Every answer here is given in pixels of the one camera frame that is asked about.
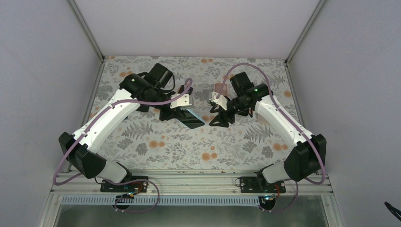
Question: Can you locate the dark phone case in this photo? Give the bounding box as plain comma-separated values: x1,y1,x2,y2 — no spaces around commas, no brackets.
236,108,253,118

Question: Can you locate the pink silicone phone case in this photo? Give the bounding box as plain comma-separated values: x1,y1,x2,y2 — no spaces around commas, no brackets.
214,83,228,99

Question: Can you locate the bare black smartphone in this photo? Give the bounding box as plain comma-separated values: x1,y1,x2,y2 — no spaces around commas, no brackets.
136,105,149,113

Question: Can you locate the black phone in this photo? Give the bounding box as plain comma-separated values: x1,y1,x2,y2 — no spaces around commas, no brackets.
177,85,193,95

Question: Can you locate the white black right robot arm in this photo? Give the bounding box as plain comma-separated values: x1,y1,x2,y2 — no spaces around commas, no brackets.
210,72,327,192

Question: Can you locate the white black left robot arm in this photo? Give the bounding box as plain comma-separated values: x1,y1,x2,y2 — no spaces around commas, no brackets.
52,63,193,192

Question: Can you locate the floral patterned table mat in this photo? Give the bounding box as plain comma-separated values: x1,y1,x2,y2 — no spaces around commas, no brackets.
91,56,297,170

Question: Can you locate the black object at edge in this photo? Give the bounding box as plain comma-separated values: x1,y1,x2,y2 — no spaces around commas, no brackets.
384,201,401,221

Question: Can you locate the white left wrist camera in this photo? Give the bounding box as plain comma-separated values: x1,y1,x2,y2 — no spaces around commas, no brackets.
170,94,194,109

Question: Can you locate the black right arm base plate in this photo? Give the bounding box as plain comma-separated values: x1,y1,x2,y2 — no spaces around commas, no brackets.
238,172,286,193

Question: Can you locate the aluminium rail frame base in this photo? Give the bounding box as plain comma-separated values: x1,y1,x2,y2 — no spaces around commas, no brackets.
51,170,333,196

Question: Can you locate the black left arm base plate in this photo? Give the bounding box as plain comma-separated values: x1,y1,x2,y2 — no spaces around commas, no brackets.
100,176,148,194

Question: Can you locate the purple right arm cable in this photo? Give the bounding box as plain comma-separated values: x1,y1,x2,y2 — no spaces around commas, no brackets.
216,63,327,214

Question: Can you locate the left aluminium corner post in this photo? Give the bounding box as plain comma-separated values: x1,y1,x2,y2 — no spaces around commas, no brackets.
67,0,105,62

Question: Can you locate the aluminium corner post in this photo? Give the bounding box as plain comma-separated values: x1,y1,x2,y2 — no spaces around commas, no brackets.
286,0,326,64
67,0,105,62

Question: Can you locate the perforated grey cable duct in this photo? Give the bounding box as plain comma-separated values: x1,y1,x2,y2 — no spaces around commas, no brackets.
61,195,260,207

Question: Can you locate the right aluminium corner post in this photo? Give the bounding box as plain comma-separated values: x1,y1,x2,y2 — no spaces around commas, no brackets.
286,0,326,64

